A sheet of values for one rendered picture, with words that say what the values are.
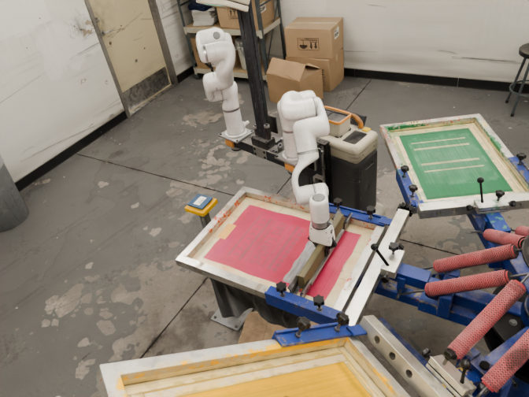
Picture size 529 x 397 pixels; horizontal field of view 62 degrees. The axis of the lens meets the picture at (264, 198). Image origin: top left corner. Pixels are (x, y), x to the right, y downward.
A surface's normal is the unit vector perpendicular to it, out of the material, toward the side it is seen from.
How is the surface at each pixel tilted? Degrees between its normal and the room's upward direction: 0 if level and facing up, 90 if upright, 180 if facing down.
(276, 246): 0
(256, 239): 0
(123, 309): 0
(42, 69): 90
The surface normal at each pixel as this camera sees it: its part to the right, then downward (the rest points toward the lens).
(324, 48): -0.43, 0.61
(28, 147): 0.85, 0.22
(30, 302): -0.14, -0.78
